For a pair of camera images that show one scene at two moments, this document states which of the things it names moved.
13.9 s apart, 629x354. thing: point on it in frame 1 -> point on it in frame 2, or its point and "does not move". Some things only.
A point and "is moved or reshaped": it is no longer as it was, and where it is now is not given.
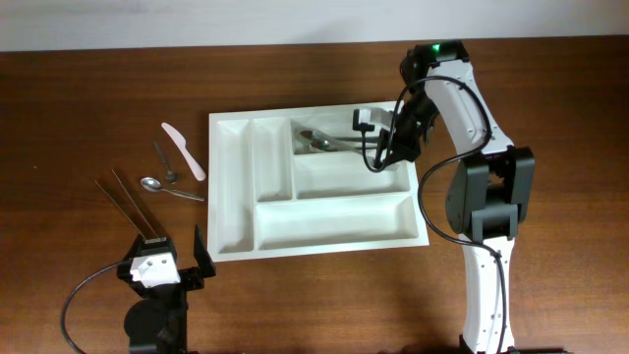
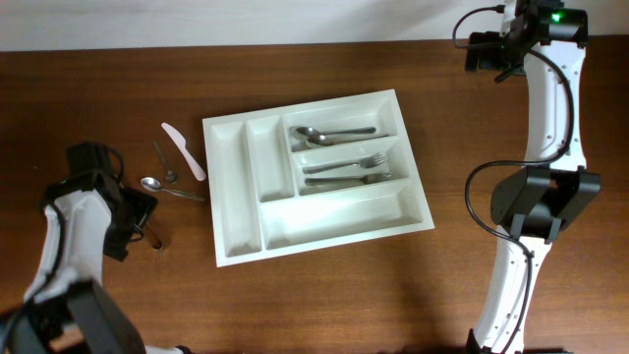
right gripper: (403, 148) -> (473, 55)
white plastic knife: (181, 144) does not move
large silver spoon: (312, 135) is moved or reshaped
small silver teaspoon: (153, 185) does not move
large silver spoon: (313, 146) -> (326, 140)
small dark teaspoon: (170, 175) does not move
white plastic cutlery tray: (288, 182) does not move
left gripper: (194, 275) -> (144, 204)
